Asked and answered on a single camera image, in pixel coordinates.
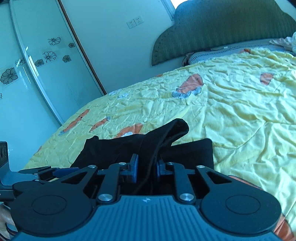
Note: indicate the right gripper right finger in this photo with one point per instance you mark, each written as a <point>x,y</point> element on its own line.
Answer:
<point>188,186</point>

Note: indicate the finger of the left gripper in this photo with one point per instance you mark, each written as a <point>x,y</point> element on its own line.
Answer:
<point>48,173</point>

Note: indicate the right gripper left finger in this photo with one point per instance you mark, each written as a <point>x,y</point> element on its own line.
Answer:
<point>92,185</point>

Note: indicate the black pants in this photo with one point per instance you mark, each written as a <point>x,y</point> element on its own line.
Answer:
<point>154,145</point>

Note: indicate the operator hand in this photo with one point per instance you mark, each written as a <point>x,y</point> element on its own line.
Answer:
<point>5,218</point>

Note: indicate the white floral wardrobe door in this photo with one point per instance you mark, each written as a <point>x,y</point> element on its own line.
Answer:
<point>44,76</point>

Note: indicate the yellow carrot flower quilt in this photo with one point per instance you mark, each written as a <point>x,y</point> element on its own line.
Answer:
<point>244,103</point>

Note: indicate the grey striped pillow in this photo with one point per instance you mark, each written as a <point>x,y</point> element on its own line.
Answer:
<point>202,56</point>

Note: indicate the green padded headboard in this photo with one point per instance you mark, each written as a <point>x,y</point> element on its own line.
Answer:
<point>202,25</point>

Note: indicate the pink crumpled cloth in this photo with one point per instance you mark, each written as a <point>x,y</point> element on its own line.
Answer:
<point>283,42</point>

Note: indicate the white printed blanket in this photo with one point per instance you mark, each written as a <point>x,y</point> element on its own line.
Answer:
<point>293,42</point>

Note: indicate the window behind headboard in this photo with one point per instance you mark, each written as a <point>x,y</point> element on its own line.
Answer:
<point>171,6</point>

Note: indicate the white wall socket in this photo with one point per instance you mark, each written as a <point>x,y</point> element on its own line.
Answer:
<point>134,22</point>

